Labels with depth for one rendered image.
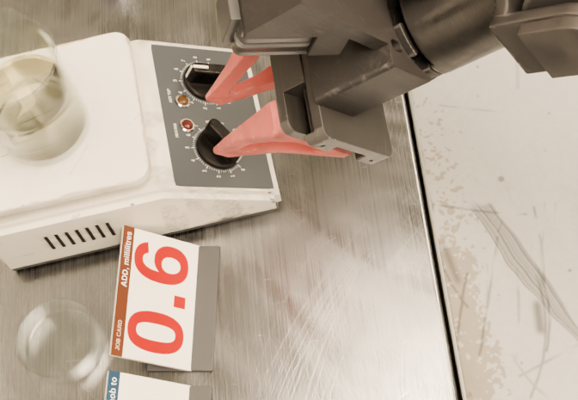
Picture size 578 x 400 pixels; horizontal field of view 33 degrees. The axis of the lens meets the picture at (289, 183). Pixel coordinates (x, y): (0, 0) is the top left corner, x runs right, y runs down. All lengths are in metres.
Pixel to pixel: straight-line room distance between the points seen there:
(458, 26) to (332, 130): 0.08
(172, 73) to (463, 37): 0.27
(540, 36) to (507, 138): 0.29
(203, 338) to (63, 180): 0.14
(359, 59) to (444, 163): 0.23
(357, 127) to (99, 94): 0.21
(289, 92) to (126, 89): 0.17
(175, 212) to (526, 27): 0.31
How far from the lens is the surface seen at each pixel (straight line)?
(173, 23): 0.80
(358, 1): 0.48
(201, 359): 0.67
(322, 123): 0.51
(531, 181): 0.71
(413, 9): 0.50
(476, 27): 0.49
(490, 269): 0.68
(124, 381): 0.64
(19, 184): 0.65
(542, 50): 0.45
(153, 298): 0.66
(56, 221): 0.66
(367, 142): 0.54
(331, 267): 0.68
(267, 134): 0.53
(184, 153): 0.66
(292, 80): 0.53
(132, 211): 0.66
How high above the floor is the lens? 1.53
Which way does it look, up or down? 63 degrees down
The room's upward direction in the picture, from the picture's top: 12 degrees counter-clockwise
